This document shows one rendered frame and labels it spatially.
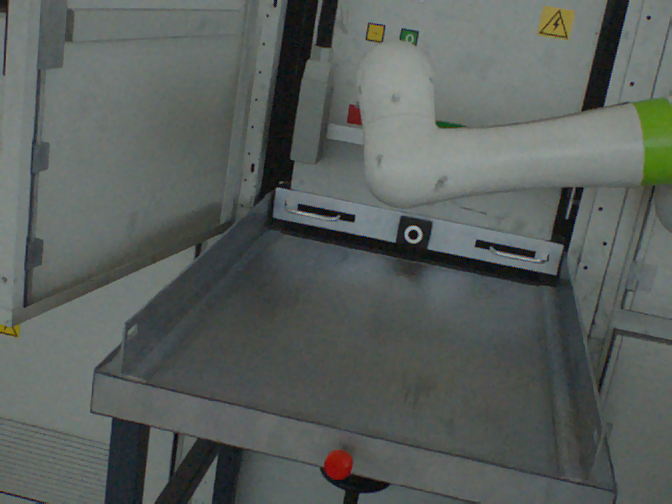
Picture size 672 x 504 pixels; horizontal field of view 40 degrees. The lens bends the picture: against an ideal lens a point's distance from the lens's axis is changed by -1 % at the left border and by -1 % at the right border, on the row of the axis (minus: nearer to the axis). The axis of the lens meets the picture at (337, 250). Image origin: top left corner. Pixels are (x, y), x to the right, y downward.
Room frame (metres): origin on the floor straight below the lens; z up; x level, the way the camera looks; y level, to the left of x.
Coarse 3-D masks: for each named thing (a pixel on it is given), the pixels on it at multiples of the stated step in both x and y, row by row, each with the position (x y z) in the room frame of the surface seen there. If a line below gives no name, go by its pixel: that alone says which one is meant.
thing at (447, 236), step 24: (360, 216) 1.67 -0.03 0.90; (384, 216) 1.67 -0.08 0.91; (408, 216) 1.66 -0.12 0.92; (432, 240) 1.65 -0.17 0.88; (456, 240) 1.65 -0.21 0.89; (480, 240) 1.64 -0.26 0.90; (504, 240) 1.64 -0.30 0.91; (528, 240) 1.63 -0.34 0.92; (552, 240) 1.64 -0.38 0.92; (504, 264) 1.64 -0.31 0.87; (528, 264) 1.63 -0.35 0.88; (552, 264) 1.63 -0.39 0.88
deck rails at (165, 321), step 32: (256, 224) 1.60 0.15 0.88; (224, 256) 1.40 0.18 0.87; (256, 256) 1.50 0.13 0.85; (192, 288) 1.24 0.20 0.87; (224, 288) 1.32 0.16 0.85; (544, 288) 1.58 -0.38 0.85; (128, 320) 1.00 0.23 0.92; (160, 320) 1.11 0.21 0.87; (192, 320) 1.18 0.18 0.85; (544, 320) 1.42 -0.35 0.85; (576, 320) 1.29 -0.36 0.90; (128, 352) 1.00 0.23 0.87; (160, 352) 1.06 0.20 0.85; (576, 352) 1.22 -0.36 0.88; (576, 384) 1.15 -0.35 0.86; (576, 416) 1.08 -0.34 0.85; (576, 448) 0.99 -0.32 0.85; (576, 480) 0.92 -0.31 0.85
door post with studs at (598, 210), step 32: (640, 0) 1.59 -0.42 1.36; (640, 32) 1.59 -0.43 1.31; (640, 64) 1.59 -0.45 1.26; (608, 96) 1.60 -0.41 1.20; (640, 96) 1.59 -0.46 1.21; (608, 192) 1.59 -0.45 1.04; (576, 224) 1.60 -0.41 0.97; (608, 224) 1.59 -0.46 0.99; (576, 256) 1.57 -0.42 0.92; (576, 288) 1.59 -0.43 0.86
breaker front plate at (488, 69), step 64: (320, 0) 1.70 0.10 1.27; (384, 0) 1.69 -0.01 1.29; (448, 0) 1.67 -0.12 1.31; (512, 0) 1.66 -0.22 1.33; (576, 0) 1.65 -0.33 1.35; (448, 64) 1.67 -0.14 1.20; (512, 64) 1.66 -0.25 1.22; (576, 64) 1.64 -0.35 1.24; (320, 192) 1.69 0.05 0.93; (512, 192) 1.65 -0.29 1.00
